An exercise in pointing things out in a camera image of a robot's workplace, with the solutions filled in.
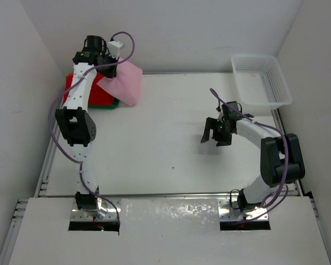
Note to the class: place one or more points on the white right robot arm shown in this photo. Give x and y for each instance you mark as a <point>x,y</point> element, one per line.
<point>281,160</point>

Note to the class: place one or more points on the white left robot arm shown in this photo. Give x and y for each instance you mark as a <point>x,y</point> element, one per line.
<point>75,124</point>

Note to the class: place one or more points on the pink t shirt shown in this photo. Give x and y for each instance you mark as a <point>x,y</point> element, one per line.
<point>126,86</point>

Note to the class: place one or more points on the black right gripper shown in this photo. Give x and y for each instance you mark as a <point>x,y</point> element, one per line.
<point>212,123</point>

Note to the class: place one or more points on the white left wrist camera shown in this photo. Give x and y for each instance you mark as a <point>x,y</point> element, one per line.
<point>114,48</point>

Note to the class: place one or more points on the red t shirt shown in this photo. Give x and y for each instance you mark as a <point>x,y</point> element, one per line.
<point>98,96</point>

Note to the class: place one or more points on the white plastic bin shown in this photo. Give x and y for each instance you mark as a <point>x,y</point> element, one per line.
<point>260,81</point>

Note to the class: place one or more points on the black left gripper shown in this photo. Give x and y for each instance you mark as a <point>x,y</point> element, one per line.
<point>110,74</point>

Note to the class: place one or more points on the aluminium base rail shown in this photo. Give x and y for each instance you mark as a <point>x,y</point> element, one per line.
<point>165,207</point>

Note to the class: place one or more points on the green t shirt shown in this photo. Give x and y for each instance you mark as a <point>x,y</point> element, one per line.
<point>112,106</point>

